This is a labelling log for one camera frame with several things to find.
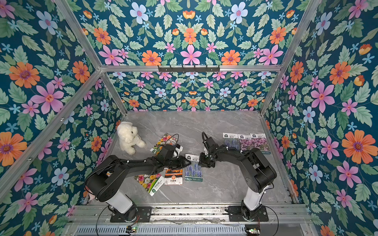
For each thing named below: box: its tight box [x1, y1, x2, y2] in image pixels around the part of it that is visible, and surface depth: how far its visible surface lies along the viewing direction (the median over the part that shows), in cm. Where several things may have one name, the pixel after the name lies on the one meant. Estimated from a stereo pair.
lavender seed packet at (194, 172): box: [184, 153, 204, 182], surface depth 88 cm
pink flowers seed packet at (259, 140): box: [250, 133, 271, 151], surface depth 103 cm
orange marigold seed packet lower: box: [164, 168, 184, 186], surface depth 88 cm
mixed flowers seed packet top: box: [149, 132, 178, 155], surface depth 103 cm
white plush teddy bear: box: [117, 121, 147, 155], surface depth 88 cm
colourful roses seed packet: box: [133, 173, 165, 197], surface depth 86 cm
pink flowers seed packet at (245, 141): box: [238, 133, 252, 151], surface depth 103 cm
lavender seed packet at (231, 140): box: [222, 132, 241, 150], surface depth 106 cm
